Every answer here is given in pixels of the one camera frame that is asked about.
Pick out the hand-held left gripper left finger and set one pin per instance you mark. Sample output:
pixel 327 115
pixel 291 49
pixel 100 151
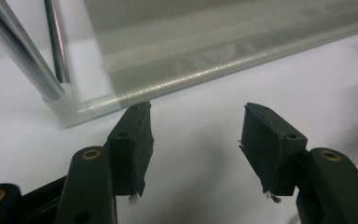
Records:
pixel 130 155

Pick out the shiny metal rack pole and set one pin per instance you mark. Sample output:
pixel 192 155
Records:
pixel 18 49
pixel 58 43

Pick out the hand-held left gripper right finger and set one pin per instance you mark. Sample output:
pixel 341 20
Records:
pixel 270 155

